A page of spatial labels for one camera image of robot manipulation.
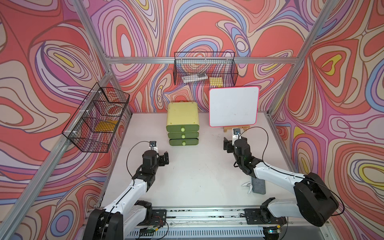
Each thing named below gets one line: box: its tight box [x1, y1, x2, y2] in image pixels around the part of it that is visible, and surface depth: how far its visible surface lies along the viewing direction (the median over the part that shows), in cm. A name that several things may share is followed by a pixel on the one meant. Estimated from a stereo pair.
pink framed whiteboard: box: [209, 86, 260, 128], surface depth 104 cm
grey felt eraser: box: [251, 177, 266, 195], surface depth 82 cm
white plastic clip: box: [241, 181, 253, 194], surface depth 84 cm
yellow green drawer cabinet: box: [166, 102, 200, 146], surface depth 93 cm
